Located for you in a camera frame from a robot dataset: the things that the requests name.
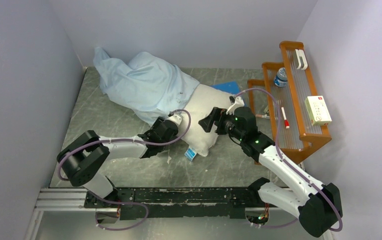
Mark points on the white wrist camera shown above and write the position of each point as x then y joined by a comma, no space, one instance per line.
175,118
236,102

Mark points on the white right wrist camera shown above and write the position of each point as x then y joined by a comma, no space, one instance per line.
236,102

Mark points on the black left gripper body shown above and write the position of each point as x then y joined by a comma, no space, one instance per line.
155,126

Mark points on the orange tiered shelf rack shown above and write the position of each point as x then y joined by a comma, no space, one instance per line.
302,139

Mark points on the light blue pillowcase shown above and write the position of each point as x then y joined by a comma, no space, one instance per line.
148,85

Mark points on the white red box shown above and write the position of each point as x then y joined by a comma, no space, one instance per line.
317,110

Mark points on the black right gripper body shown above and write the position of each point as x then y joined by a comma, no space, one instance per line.
226,125

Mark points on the pink white pen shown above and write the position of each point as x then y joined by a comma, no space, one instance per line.
264,116

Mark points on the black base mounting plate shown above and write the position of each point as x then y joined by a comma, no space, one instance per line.
232,202

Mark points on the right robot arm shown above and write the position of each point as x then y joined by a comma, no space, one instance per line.
316,206

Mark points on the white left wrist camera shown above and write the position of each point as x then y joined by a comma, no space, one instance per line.
175,118

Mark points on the aluminium frame rail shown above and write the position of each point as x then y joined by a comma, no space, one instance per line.
59,214

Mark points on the white hook clip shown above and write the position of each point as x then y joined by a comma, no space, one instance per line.
300,59

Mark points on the small water bottle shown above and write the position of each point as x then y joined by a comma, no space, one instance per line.
280,79

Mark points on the blue plastic folder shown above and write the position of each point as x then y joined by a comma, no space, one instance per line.
231,87

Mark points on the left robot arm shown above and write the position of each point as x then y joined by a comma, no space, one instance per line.
82,159

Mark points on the red-capped white marker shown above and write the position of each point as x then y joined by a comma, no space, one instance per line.
286,122

